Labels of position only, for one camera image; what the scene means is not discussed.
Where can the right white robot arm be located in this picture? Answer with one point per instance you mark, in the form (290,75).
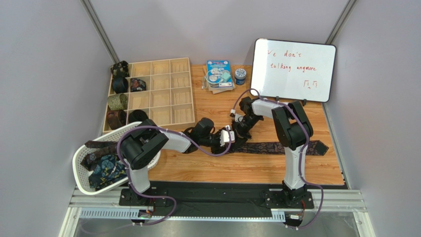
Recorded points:
(293,130)

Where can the dark blue paisley tie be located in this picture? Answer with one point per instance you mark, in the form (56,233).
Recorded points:
(314,148)

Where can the rolled dark floral tie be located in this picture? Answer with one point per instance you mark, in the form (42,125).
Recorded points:
(120,70)

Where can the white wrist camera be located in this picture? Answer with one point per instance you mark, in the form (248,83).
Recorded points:
(235,117)
(227,135)

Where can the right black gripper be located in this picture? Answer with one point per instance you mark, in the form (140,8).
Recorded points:
(241,129)

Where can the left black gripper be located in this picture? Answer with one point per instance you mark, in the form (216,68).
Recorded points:
(230,142)

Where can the dark brown tie in basket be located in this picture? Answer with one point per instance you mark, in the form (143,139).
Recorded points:
(103,148)

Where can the small blue round tin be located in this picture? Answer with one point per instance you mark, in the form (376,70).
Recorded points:
(240,75)

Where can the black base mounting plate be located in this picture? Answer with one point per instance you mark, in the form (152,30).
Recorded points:
(189,199)

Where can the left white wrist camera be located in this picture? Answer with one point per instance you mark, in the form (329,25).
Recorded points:
(227,135)

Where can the rolled black tie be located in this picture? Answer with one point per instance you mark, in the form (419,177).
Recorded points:
(137,116)

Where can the blue floral tie in basket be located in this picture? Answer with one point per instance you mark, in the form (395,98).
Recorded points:
(108,171)

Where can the blue book stack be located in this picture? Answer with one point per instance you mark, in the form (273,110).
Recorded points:
(218,76)

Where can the rolled navy tie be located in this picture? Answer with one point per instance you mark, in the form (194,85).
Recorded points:
(119,85)

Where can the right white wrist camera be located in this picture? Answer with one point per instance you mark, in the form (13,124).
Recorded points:
(235,117)

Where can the rolled brown tie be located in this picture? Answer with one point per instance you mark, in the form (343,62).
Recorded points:
(116,119)

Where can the wooden compartment tray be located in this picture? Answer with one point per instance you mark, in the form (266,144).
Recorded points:
(168,100)

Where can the rolled dark patterned tie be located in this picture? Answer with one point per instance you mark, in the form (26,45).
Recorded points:
(137,85)

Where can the white whiteboard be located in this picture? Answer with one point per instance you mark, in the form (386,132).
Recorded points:
(293,70)

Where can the aluminium frame rail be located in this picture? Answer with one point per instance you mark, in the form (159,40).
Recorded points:
(338,212)

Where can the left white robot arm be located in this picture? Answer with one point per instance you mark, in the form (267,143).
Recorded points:
(141,144)

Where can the rolled olive green tie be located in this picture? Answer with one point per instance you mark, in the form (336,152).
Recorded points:
(118,102)

